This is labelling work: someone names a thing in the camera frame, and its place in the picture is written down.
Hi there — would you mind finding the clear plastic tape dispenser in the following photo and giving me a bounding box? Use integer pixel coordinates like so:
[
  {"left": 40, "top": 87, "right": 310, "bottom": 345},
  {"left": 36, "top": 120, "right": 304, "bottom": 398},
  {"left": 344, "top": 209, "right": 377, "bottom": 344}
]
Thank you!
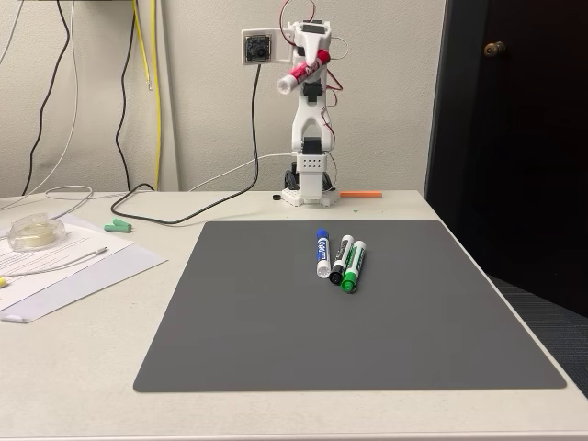
[{"left": 7, "top": 213, "right": 71, "bottom": 253}]

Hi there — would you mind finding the black wall cable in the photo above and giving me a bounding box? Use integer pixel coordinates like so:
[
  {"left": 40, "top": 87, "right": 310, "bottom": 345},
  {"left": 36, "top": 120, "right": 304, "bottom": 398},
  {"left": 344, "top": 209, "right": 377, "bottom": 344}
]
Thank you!
[
  {"left": 114, "top": 0, "right": 139, "bottom": 187},
  {"left": 22, "top": 0, "right": 73, "bottom": 197}
]

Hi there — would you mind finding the red dry erase marker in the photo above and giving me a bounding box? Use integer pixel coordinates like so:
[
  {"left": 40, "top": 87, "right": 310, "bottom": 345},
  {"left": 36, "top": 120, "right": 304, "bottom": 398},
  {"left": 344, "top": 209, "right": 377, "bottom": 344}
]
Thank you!
[{"left": 276, "top": 48, "right": 333, "bottom": 96}]

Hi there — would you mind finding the black dry erase marker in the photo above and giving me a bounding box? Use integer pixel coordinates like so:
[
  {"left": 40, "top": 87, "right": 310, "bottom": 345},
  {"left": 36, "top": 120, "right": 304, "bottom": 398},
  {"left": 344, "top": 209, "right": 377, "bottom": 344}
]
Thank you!
[{"left": 328, "top": 234, "right": 355, "bottom": 285}]

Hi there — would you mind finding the long yellow wall cable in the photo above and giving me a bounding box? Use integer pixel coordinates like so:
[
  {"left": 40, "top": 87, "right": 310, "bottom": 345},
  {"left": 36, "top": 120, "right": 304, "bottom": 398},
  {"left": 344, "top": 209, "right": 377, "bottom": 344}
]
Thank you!
[{"left": 150, "top": 0, "right": 164, "bottom": 190}]

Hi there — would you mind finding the black camera cable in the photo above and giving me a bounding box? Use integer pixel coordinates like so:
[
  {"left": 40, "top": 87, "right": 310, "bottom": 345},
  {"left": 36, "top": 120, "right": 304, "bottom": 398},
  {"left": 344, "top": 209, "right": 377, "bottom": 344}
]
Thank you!
[{"left": 109, "top": 63, "right": 259, "bottom": 226}]

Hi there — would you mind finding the white arm power cable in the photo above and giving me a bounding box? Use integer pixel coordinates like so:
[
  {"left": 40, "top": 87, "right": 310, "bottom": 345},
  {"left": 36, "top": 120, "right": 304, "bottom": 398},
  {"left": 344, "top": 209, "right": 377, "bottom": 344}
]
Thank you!
[{"left": 188, "top": 153, "right": 300, "bottom": 193}]

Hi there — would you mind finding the white charging cable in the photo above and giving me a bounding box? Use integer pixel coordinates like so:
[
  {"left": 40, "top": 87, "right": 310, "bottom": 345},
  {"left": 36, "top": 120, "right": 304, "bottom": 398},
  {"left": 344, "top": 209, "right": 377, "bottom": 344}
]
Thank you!
[{"left": 0, "top": 185, "right": 110, "bottom": 278}]

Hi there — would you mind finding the white wall trim strip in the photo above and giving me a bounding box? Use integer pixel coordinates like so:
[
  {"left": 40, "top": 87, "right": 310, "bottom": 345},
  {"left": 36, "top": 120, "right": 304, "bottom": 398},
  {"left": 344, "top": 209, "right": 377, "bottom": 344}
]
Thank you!
[{"left": 153, "top": 0, "right": 180, "bottom": 192}]

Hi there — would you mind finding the blue dry erase marker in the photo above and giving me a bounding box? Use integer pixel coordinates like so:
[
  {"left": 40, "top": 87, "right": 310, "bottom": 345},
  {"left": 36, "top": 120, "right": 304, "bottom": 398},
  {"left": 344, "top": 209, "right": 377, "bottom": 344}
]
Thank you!
[{"left": 315, "top": 228, "right": 333, "bottom": 279}]

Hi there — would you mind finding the gray rectangular mat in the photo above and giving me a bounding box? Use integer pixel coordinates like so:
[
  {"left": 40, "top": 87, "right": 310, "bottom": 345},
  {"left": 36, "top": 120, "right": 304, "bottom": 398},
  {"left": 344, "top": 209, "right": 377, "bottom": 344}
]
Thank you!
[{"left": 132, "top": 219, "right": 569, "bottom": 394}]

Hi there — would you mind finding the white mounted camera module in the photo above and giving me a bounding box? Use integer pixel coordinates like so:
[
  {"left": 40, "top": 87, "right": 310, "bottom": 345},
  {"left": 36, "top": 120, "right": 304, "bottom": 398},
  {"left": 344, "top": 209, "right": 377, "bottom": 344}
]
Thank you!
[{"left": 241, "top": 27, "right": 295, "bottom": 67}]

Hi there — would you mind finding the short yellow wall cable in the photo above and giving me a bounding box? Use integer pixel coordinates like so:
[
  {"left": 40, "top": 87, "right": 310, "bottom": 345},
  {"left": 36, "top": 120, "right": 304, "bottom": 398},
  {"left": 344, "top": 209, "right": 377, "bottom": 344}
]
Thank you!
[{"left": 131, "top": 0, "right": 153, "bottom": 92}]

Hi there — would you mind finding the green dry erase marker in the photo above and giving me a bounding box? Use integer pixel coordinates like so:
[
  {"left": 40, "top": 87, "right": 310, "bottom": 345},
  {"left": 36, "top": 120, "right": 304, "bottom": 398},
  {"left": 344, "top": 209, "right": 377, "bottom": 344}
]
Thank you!
[{"left": 340, "top": 240, "right": 368, "bottom": 294}]

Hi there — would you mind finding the white printed paper sheet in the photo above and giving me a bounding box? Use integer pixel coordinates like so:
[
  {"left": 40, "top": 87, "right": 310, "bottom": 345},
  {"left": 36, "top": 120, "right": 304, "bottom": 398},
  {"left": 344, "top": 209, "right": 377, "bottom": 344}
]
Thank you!
[
  {"left": 0, "top": 213, "right": 137, "bottom": 277},
  {"left": 0, "top": 238, "right": 169, "bottom": 324}
]

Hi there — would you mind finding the dark door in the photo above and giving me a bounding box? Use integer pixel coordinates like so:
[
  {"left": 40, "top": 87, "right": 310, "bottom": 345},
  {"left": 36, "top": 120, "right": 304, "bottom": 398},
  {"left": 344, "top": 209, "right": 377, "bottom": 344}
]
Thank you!
[{"left": 424, "top": 0, "right": 588, "bottom": 318}]

